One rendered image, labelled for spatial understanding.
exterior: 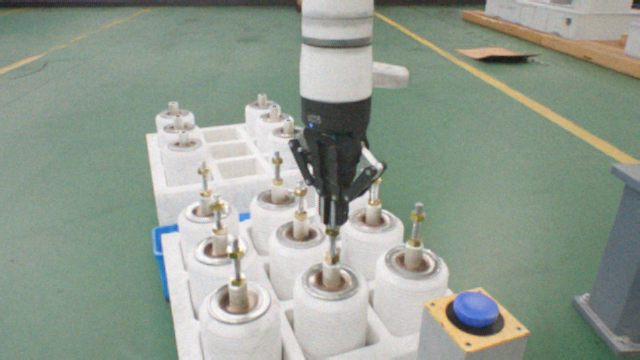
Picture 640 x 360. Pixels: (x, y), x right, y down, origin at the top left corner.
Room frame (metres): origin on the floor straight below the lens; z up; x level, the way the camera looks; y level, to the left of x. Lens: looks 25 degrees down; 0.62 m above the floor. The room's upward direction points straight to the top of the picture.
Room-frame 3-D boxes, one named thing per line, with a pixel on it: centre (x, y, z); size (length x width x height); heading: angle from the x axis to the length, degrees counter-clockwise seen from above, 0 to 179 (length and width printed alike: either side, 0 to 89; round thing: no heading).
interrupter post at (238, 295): (0.45, 0.08, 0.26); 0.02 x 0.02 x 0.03
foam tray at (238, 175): (1.12, 0.20, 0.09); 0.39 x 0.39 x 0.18; 20
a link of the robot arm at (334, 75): (0.50, -0.04, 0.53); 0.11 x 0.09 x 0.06; 136
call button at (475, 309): (0.35, -0.16, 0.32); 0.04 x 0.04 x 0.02
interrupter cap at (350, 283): (0.49, -0.03, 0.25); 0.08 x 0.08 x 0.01
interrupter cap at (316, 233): (0.60, 0.01, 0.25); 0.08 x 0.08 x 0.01
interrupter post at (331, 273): (0.49, -0.03, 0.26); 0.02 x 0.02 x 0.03
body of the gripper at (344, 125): (0.49, -0.03, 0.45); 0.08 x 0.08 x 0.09
